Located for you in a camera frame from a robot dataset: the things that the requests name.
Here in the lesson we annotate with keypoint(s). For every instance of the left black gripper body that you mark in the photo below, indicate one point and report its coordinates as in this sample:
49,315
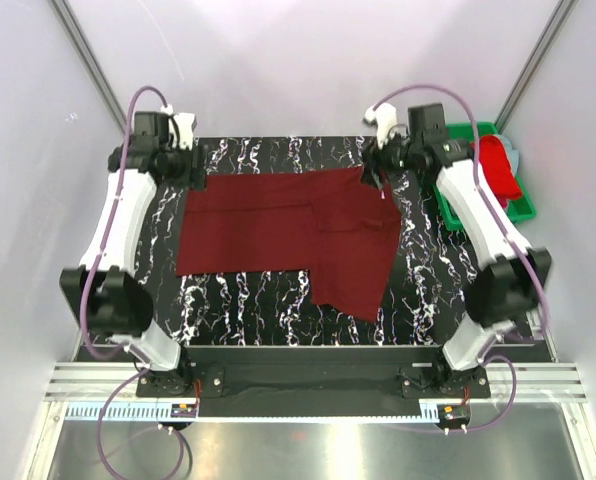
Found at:
180,166

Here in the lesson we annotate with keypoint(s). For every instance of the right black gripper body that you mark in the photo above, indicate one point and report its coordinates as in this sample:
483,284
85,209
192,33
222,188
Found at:
395,155

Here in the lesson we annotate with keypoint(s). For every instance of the dark red t shirt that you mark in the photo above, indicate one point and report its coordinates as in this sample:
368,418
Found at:
343,232

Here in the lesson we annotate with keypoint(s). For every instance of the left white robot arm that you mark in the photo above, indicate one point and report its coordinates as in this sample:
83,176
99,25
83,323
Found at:
102,292

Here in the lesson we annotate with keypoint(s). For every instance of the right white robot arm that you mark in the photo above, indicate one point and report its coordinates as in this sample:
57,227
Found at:
511,273

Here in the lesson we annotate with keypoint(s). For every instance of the bright red t shirt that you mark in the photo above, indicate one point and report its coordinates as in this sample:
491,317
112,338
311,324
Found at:
497,172

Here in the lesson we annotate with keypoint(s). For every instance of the light blue t shirt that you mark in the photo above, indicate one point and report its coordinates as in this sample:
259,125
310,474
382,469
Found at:
513,155

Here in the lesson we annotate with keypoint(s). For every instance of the pink t shirt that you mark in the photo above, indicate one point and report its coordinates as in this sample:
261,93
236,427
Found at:
504,202

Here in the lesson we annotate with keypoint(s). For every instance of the green plastic bin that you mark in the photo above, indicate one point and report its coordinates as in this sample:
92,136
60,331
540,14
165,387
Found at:
519,210

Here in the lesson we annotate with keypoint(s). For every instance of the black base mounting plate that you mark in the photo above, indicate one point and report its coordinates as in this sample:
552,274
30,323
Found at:
318,381

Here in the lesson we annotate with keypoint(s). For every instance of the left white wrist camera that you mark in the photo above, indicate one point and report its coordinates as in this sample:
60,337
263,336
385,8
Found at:
181,127

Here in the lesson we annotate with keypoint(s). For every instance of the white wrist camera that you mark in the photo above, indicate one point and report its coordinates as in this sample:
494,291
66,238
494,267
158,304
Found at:
384,118
181,127

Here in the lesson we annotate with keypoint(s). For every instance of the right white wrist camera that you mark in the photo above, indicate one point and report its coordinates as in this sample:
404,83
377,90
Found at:
384,118

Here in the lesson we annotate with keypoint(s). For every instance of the left aluminium frame post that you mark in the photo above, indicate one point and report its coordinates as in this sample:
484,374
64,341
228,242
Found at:
88,59

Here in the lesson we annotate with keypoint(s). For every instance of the aluminium frame post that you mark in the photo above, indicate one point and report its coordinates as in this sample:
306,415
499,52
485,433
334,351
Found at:
547,38
88,59

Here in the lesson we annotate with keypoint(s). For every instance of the right aluminium frame post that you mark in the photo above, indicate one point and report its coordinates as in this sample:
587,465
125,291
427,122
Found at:
547,38

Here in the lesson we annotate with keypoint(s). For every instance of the white slotted cable duct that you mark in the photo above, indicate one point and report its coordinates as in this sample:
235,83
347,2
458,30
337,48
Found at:
170,412

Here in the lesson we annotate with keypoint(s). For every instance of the aluminium extrusion rail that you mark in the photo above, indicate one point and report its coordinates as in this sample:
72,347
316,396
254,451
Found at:
534,382

